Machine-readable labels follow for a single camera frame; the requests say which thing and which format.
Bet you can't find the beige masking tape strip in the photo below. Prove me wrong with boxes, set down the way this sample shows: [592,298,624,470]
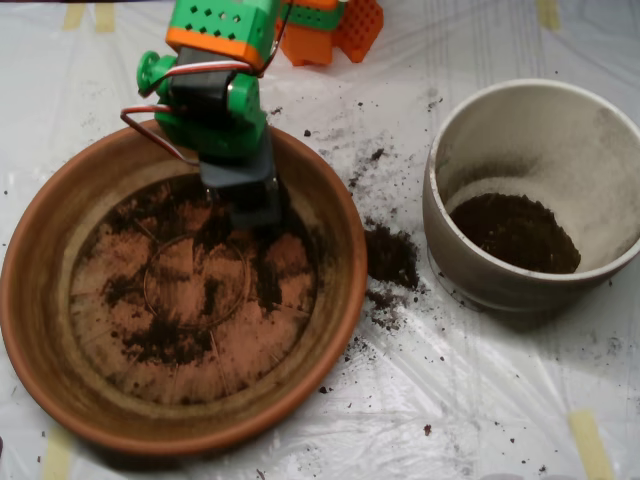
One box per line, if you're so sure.
[40,427,75,480]
[94,2,117,34]
[62,3,86,31]
[568,408,615,480]
[536,0,561,31]

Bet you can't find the clear plastic cover sheet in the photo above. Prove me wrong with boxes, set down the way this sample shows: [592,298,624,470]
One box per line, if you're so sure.
[0,0,640,480]

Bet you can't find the dark soil pile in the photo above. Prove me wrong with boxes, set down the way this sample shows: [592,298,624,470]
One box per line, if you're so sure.
[102,177,326,369]

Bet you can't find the white round plant pot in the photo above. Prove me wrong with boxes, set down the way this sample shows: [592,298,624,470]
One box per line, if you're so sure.
[422,78,640,315]

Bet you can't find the large spilled soil heap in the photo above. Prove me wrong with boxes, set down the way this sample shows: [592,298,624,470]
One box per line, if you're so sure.
[364,223,421,291]

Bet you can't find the terracotta plant saucer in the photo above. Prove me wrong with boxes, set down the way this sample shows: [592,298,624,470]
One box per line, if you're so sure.
[0,118,370,459]

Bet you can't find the small spilled soil clump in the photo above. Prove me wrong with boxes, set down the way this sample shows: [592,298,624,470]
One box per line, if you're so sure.
[367,288,407,314]

